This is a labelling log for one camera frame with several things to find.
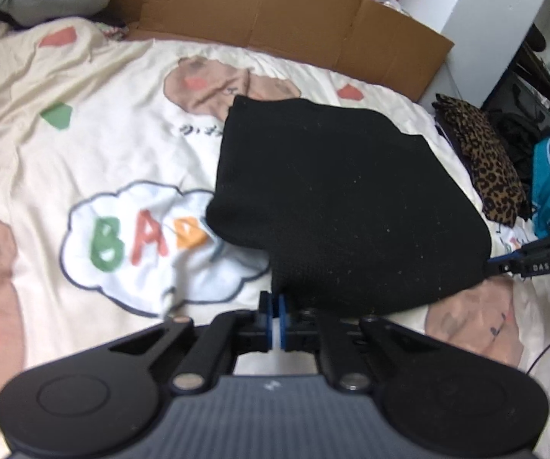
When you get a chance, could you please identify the black shorts with patterned sides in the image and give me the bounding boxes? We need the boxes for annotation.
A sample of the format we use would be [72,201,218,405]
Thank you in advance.
[206,96,492,317]

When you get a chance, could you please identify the leopard print cloth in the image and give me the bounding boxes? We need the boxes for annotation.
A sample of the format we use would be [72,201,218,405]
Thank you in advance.
[432,93,527,227]

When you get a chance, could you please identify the cream cartoon print bedsheet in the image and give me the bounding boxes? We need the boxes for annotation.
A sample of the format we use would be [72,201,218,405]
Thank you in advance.
[0,19,550,458]

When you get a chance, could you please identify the flattened cardboard sheet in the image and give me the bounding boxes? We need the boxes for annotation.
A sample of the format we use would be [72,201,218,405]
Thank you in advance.
[111,0,453,101]

